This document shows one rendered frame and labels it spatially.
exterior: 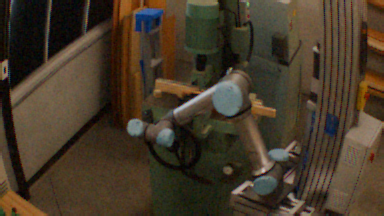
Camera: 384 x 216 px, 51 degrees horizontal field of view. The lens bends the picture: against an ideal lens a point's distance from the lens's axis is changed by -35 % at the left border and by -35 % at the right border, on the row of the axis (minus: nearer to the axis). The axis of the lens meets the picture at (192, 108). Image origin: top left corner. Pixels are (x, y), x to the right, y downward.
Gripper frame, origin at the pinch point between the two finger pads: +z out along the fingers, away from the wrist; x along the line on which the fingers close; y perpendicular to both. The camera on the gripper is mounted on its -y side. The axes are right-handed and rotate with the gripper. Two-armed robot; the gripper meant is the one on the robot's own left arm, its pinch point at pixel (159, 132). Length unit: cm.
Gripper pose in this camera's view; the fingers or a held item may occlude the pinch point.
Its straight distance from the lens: 279.7
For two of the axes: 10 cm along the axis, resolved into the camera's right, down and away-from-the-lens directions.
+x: 9.3, -2.7, -2.3
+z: 2.8, 1.4, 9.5
